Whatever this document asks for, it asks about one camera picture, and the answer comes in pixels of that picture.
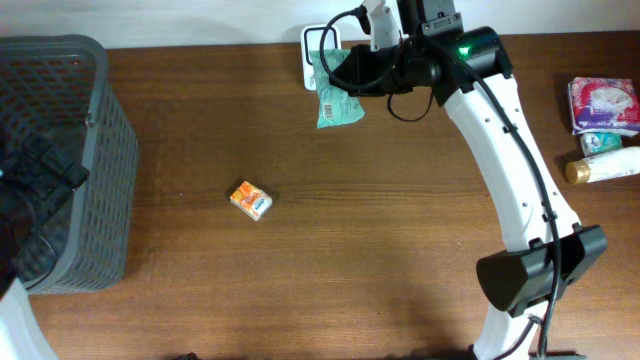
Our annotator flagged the teal soap pouch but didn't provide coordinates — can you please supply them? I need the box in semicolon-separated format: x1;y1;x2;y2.
310;50;365;129

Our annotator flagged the orange tissue packet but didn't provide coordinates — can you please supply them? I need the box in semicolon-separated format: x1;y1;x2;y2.
229;181;273;221

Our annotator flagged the red purple tissue pack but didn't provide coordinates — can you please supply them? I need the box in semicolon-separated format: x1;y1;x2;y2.
567;77;639;137

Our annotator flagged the small green tissue packet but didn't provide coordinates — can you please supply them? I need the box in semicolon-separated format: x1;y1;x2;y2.
580;133;623;157

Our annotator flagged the white tube gold cap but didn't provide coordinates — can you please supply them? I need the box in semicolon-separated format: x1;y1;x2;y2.
565;146;639;184

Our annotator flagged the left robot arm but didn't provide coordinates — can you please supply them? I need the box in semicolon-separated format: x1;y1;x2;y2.
1;133;89;359

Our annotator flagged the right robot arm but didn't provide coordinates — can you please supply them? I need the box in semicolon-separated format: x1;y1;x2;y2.
328;1;607;359

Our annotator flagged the white barcode scanner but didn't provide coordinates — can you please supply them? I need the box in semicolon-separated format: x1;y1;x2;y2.
299;23;342;92

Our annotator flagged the dark grey plastic basket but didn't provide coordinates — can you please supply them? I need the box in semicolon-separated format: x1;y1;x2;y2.
1;35;139;294

